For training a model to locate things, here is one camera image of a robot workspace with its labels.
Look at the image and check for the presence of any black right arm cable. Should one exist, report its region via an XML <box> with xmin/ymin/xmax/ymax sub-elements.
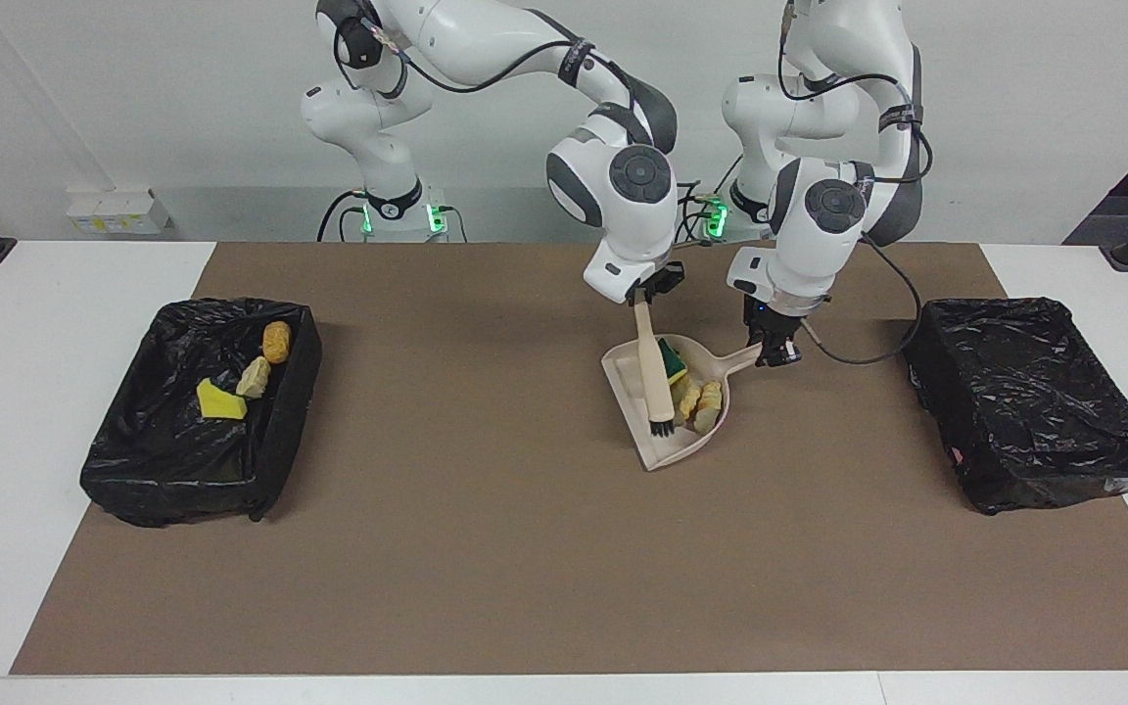
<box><xmin>334</xmin><ymin>15</ymin><xmax>596</xmax><ymax>95</ymax></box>

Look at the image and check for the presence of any sliced bread piece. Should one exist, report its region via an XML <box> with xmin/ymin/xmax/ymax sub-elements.
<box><xmin>693</xmin><ymin>380</ymin><xmax>725</xmax><ymax>435</ymax></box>

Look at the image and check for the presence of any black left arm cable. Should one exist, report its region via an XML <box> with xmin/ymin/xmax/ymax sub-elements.
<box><xmin>779</xmin><ymin>0</ymin><xmax>929</xmax><ymax>367</ymax></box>

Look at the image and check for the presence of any black left base cable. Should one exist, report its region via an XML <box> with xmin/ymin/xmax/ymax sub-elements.
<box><xmin>674</xmin><ymin>179</ymin><xmax>728</xmax><ymax>246</ymax></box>

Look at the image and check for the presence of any beige hand brush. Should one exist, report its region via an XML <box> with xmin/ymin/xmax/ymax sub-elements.
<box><xmin>632</xmin><ymin>299</ymin><xmax>680</xmax><ymax>439</ymax></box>

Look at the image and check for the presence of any black bin with pink patch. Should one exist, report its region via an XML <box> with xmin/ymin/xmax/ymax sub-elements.
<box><xmin>900</xmin><ymin>297</ymin><xmax>1128</xmax><ymax>516</ymax></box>

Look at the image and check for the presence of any brown table mat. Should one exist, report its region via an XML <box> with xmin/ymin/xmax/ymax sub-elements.
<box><xmin>11</xmin><ymin>242</ymin><xmax>1128</xmax><ymax>677</ymax></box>

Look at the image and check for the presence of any black right base cable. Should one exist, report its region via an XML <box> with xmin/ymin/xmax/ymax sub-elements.
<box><xmin>316</xmin><ymin>191</ymin><xmax>371</xmax><ymax>244</ymax></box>

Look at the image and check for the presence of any black base cable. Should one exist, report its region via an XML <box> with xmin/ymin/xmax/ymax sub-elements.
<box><xmin>316</xmin><ymin>191</ymin><xmax>371</xmax><ymax>244</ymax></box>
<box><xmin>674</xmin><ymin>179</ymin><xmax>728</xmax><ymax>246</ymax></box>

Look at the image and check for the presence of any white wall outlet box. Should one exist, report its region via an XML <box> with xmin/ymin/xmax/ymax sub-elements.
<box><xmin>67</xmin><ymin>189</ymin><xmax>173</xmax><ymax>236</ymax></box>

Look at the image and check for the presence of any black bag-lined bin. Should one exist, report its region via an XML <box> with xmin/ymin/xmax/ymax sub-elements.
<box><xmin>79</xmin><ymin>297</ymin><xmax>323</xmax><ymax>528</ymax></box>

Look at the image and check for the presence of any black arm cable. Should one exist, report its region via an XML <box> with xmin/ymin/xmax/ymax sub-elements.
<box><xmin>779</xmin><ymin>0</ymin><xmax>929</xmax><ymax>367</ymax></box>
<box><xmin>334</xmin><ymin>15</ymin><xmax>596</xmax><ymax>95</ymax></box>

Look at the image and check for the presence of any beige plastic dustpan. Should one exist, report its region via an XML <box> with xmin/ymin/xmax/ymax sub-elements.
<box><xmin>600</xmin><ymin>334</ymin><xmax>767</xmax><ymax>474</ymax></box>

